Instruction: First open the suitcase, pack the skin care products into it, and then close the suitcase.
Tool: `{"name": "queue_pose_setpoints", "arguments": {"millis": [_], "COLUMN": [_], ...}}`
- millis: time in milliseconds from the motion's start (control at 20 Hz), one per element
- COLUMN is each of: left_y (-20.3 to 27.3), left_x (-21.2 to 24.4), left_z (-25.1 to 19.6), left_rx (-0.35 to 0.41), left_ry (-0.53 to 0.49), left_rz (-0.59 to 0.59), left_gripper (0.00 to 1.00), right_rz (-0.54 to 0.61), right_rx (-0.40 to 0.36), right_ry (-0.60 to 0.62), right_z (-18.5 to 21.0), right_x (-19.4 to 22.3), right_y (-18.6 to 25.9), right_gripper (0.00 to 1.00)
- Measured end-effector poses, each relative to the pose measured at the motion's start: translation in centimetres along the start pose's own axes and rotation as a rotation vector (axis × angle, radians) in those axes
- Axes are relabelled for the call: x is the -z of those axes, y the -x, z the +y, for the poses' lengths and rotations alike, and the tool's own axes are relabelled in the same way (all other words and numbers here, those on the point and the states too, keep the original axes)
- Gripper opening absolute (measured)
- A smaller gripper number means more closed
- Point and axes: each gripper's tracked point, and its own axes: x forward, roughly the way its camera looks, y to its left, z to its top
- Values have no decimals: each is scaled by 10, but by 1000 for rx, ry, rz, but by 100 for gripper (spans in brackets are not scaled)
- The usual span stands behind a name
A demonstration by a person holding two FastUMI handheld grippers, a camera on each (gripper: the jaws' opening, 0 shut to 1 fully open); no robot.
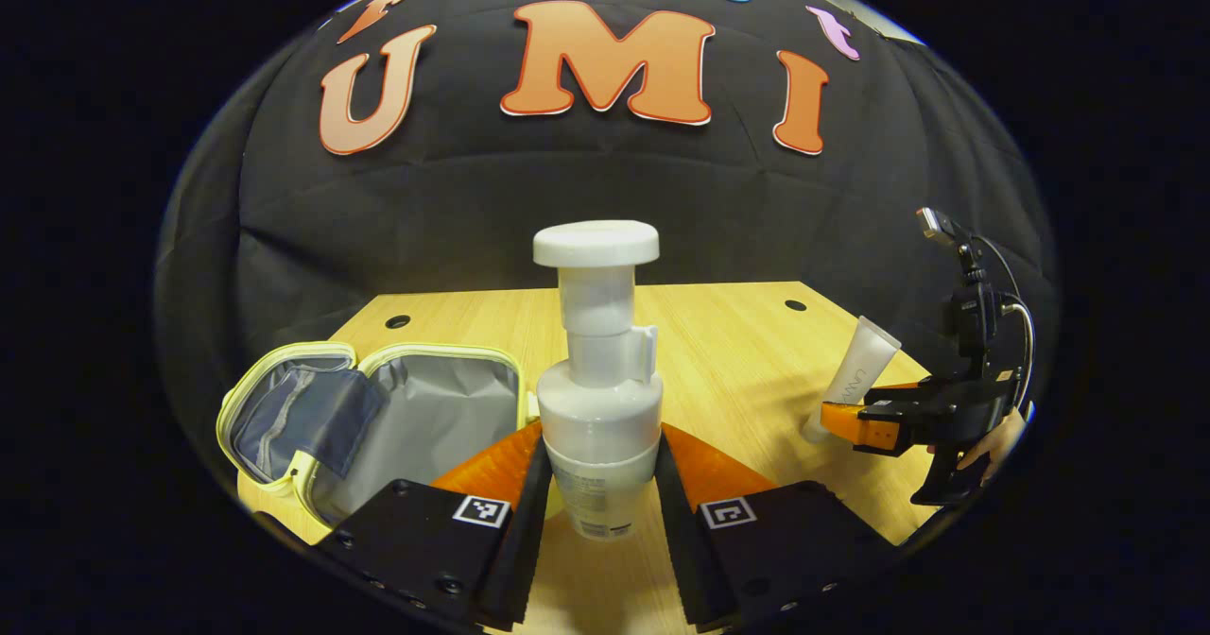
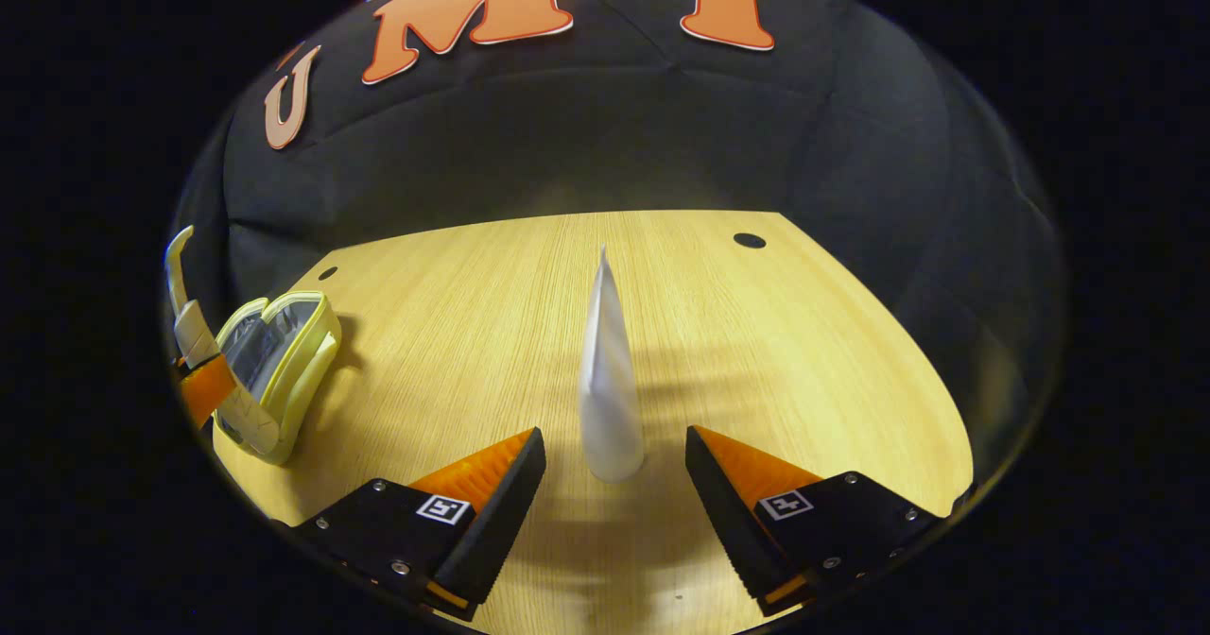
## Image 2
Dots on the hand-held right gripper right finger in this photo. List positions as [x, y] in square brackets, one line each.
[723, 512]

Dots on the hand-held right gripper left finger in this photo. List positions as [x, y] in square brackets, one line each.
[501, 522]

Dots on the white squeeze tube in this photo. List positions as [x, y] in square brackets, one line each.
[610, 408]

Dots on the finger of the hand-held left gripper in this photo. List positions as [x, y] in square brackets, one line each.
[206, 389]

